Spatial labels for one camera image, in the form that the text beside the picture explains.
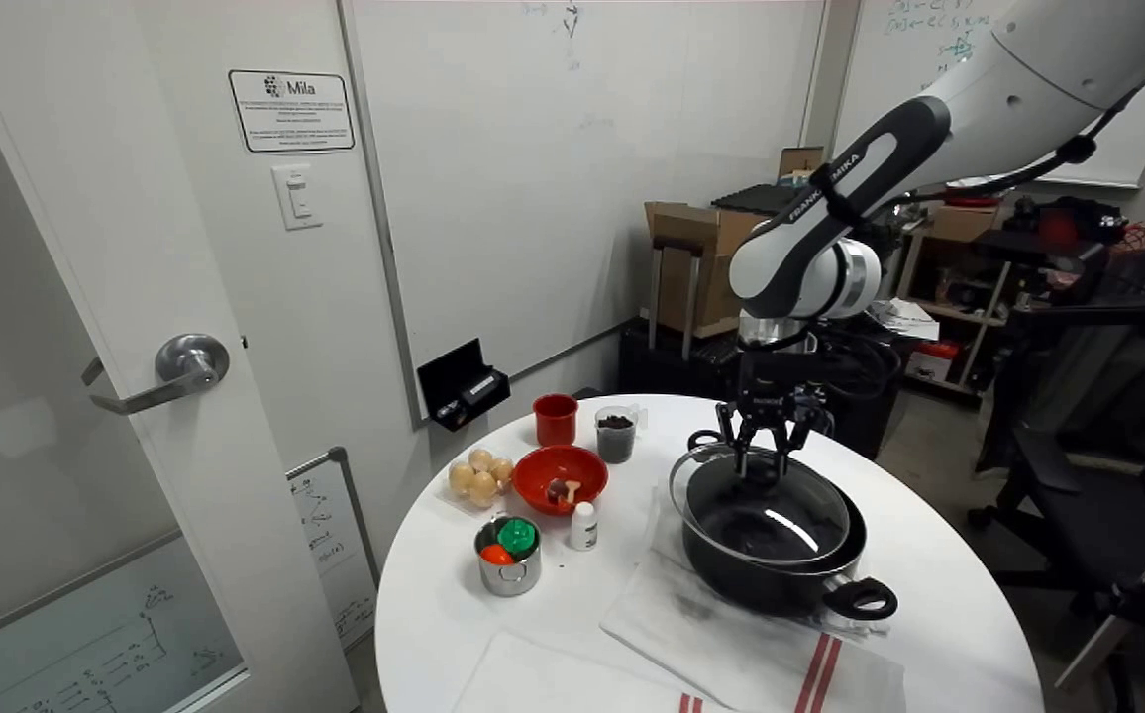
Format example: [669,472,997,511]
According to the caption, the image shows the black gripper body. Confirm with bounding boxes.
[727,346,834,430]

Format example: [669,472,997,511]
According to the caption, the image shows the glass lid with black knob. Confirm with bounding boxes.
[669,447,853,566]

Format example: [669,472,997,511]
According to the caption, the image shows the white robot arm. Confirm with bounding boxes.
[727,0,1145,354]

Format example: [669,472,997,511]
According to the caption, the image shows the black cooking pot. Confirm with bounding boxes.
[669,428,900,622]

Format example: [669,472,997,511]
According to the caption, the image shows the clear measuring cup dark contents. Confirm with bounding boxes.
[593,408,640,462]

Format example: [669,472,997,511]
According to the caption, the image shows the cardboard box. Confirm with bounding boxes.
[645,200,756,335]

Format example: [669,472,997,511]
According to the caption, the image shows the red mug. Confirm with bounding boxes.
[532,393,578,447]

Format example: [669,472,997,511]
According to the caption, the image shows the red bowl with spoon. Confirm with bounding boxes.
[509,445,610,516]

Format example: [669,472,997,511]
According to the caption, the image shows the small white bottle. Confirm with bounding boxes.
[566,503,598,550]

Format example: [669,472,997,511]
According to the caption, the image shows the metal cup with colourful items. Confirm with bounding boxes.
[474,516,544,597]

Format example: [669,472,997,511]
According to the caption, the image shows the beige round rolls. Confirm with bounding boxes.
[449,447,509,511]

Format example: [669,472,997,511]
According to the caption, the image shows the black open case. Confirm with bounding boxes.
[416,340,509,430]

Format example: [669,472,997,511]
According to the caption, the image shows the black office chair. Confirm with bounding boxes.
[968,248,1145,713]

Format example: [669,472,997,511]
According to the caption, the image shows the white towel blue stripes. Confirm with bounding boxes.
[451,632,721,713]

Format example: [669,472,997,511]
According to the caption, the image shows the white light switch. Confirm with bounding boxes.
[272,166,319,228]

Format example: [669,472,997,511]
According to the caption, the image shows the wall sign paper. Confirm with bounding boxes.
[227,67,355,156]

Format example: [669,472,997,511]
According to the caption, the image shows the silver door handle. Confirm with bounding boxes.
[80,332,229,414]

